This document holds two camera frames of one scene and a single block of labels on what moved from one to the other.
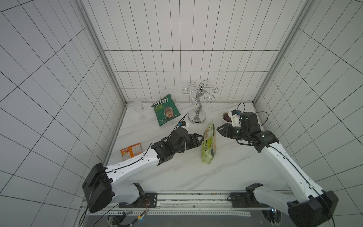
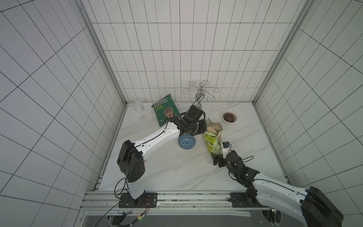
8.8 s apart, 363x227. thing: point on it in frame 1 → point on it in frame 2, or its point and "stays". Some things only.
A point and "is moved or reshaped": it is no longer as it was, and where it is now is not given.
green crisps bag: [166, 109] stays
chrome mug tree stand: [196, 116] stays
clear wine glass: [139, 107] stays
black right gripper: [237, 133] → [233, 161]
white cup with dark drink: [227, 117] stays
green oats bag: [208, 147] is moved or reshaped
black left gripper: [194, 144] → [203, 128]
